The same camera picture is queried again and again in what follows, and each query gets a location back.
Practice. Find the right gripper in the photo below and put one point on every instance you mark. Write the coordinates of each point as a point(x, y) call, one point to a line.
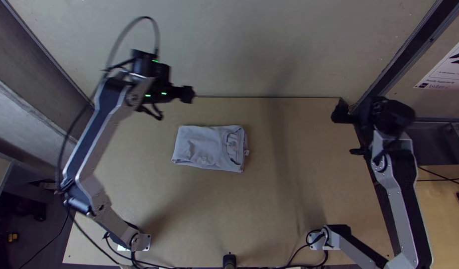
point(344, 114)

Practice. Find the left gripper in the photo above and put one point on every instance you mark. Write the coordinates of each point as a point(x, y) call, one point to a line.
point(184, 94)

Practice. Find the grey t-shirt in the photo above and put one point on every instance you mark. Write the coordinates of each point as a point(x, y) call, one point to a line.
point(207, 147)

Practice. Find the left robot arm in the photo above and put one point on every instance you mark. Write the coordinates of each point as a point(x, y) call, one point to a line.
point(87, 145)

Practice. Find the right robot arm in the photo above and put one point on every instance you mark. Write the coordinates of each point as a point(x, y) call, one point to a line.
point(395, 194)

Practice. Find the white paper poster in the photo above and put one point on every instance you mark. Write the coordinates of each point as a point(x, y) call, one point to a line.
point(448, 67)

